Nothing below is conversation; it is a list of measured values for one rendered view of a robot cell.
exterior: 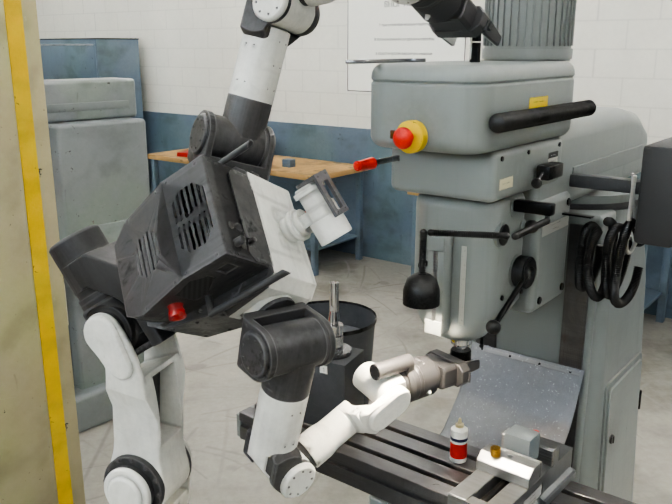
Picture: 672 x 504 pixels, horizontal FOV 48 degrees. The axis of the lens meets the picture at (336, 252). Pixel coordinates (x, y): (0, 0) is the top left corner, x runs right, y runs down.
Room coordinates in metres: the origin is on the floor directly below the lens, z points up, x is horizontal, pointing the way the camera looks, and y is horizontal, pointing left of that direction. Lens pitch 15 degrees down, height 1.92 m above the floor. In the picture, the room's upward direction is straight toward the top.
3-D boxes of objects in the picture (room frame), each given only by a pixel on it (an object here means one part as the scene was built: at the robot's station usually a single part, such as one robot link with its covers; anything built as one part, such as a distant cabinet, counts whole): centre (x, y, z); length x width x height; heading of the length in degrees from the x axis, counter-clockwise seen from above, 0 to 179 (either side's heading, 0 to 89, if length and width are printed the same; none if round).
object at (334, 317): (1.82, 0.00, 1.29); 0.03 x 0.03 x 0.11
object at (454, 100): (1.59, -0.29, 1.81); 0.47 x 0.26 x 0.16; 142
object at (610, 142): (1.97, -0.59, 1.66); 0.80 x 0.23 x 0.20; 142
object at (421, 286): (1.39, -0.17, 1.47); 0.07 x 0.07 x 0.06
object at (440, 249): (1.49, -0.21, 1.45); 0.04 x 0.04 x 0.21; 52
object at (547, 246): (1.73, -0.40, 1.47); 0.24 x 0.19 x 0.26; 52
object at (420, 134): (1.40, -0.14, 1.76); 0.06 x 0.02 x 0.06; 52
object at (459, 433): (1.61, -0.29, 1.02); 0.04 x 0.04 x 0.11
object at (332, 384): (1.84, 0.05, 1.07); 0.22 x 0.12 x 0.20; 63
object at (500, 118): (1.52, -0.42, 1.79); 0.45 x 0.04 x 0.04; 142
